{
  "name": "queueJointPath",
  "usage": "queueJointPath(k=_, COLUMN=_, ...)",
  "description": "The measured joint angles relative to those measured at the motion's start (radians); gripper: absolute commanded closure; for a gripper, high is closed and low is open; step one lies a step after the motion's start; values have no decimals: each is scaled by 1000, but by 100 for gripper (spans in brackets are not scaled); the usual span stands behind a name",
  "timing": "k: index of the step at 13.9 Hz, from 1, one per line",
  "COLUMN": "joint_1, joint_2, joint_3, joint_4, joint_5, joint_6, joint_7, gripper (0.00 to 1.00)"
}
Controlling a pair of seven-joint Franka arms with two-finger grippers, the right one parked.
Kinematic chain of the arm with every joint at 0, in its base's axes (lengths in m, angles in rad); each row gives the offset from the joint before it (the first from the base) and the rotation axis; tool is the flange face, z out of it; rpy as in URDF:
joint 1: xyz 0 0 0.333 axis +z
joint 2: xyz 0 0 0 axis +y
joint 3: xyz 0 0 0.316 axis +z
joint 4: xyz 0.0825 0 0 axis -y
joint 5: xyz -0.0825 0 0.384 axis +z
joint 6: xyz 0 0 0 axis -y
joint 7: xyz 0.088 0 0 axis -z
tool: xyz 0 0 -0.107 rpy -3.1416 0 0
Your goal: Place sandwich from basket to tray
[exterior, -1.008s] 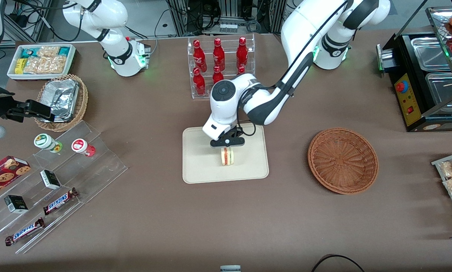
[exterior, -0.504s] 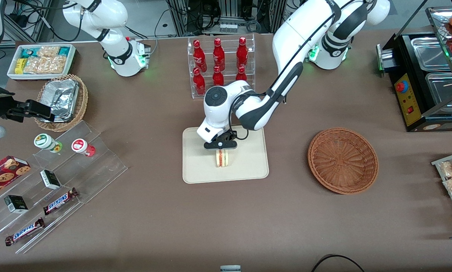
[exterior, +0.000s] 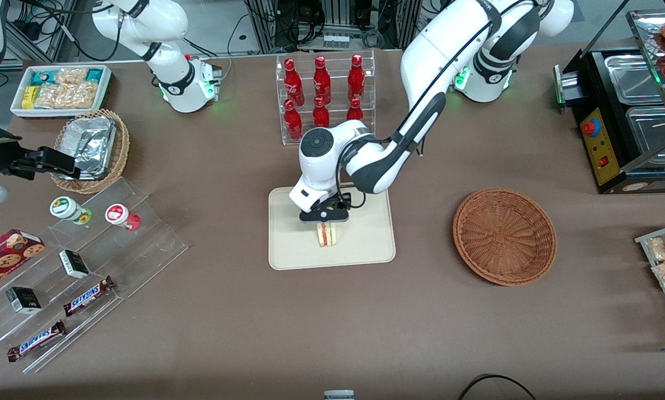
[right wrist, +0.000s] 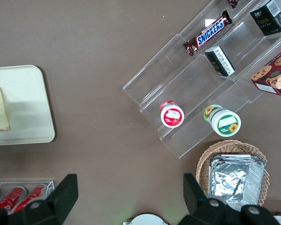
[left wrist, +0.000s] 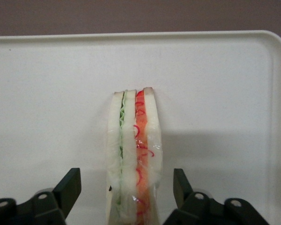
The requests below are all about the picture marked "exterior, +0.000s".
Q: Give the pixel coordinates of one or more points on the triangle sandwich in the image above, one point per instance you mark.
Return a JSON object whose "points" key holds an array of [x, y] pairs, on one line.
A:
{"points": [[328, 235]]}

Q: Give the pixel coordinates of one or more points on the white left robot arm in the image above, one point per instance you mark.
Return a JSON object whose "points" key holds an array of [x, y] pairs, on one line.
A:
{"points": [[426, 55]]}

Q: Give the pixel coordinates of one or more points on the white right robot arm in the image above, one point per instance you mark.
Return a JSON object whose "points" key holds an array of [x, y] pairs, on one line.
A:
{"points": [[176, 83]]}

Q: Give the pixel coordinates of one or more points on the cream plastic tray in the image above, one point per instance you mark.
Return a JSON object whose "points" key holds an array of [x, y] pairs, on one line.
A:
{"points": [[365, 244]]}

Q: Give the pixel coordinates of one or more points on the tan wicker basket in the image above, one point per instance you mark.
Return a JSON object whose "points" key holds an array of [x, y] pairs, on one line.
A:
{"points": [[120, 150]]}

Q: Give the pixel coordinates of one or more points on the brown round wicker basket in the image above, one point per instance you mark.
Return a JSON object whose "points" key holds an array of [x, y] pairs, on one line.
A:
{"points": [[504, 236]]}

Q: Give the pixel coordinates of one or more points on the tray of wrapped pastries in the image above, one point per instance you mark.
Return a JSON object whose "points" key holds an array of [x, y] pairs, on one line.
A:
{"points": [[643, 240]]}

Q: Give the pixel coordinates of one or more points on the aluminium foil containers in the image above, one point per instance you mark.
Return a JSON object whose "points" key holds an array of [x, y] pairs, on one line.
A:
{"points": [[90, 144]]}

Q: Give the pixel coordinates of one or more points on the green lid yoghurt cup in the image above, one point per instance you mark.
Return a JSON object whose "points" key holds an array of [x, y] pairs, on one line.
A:
{"points": [[65, 208]]}

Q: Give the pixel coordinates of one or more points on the white rectangular snack bin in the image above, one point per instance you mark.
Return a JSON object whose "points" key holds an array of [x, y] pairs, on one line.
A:
{"points": [[18, 108]]}

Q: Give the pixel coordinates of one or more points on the large clear bag of crackers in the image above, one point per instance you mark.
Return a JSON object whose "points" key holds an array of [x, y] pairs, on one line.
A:
{"points": [[68, 96]]}

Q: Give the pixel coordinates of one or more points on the yellow snack packet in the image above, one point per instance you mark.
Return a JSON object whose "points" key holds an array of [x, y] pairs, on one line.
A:
{"points": [[29, 96]]}

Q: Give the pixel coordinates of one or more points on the clear acrylic bottle rack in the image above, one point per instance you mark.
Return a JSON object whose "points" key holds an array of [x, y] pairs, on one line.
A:
{"points": [[332, 133]]}

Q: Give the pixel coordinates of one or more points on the red cola bottle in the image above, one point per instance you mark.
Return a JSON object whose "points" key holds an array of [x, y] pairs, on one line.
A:
{"points": [[292, 121], [320, 115], [355, 112], [356, 75], [321, 75], [293, 78]]}

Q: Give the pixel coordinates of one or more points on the red lid yoghurt cup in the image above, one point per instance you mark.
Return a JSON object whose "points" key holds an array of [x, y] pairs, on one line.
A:
{"points": [[118, 214]]}

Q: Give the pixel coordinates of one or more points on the teal snack packet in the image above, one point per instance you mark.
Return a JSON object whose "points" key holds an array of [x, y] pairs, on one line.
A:
{"points": [[42, 76], [95, 75]]}

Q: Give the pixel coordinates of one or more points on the small clear bag of crackers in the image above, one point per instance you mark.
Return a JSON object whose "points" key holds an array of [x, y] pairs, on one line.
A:
{"points": [[71, 75]]}

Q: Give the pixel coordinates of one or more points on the red cookie box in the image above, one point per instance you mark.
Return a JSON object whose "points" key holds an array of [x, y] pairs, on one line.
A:
{"points": [[4, 255]]}

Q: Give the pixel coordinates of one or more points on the small black carton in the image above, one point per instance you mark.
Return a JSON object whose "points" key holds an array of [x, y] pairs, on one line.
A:
{"points": [[24, 300], [74, 264]]}

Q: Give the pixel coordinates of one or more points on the clear acrylic stepped display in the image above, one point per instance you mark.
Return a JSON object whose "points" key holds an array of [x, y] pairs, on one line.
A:
{"points": [[143, 250]]}

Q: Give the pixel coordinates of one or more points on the Snickers chocolate bar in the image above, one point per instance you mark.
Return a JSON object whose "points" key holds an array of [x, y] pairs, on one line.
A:
{"points": [[35, 340], [88, 296]]}

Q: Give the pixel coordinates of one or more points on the white power strip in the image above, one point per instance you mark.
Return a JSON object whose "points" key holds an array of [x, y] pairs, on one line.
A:
{"points": [[335, 40]]}

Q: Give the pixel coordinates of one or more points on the red warmer knob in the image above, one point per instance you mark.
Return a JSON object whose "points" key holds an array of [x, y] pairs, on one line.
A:
{"points": [[591, 128]]}

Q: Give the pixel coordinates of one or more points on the black food warmer appliance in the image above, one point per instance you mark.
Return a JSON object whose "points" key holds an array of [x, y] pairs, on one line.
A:
{"points": [[601, 150]]}

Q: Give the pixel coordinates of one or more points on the steel warmer pan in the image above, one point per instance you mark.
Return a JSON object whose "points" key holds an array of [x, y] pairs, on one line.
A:
{"points": [[632, 78], [649, 133]]}

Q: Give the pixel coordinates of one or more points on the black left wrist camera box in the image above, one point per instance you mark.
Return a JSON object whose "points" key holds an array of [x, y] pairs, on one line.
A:
{"points": [[345, 200]]}

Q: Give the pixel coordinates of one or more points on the grey metal bracket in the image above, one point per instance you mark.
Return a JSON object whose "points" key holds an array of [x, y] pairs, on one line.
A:
{"points": [[339, 395]]}

